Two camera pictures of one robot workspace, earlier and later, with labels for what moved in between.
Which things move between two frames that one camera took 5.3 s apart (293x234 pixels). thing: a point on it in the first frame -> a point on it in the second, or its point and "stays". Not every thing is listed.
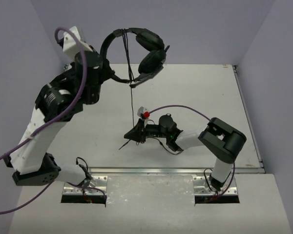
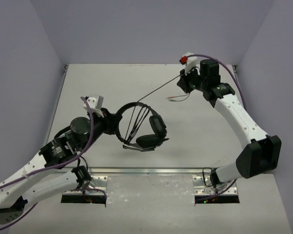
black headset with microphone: x=151 y=62 -> x=148 y=142
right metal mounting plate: x=203 y=186 stays
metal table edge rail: x=158 y=170 stays
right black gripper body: x=147 y=129 -> x=193 y=81
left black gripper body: x=105 y=70 -> x=112 y=121
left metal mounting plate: x=96 y=185 stays
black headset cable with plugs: x=124 y=34 -> x=140 y=113
